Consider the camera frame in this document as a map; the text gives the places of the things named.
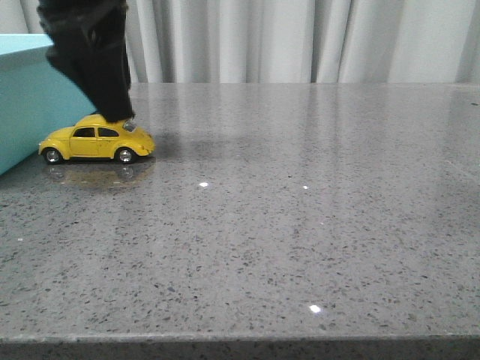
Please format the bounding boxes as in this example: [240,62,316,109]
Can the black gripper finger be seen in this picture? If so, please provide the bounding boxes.
[37,1,134,123]

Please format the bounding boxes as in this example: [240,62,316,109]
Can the yellow toy beetle car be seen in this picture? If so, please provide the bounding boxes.
[38,114,155,164]

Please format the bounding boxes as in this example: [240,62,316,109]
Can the white pleated curtain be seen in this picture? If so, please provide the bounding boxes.
[1,1,479,83]

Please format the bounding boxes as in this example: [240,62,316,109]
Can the light blue box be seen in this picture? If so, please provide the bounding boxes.
[1,34,95,173]

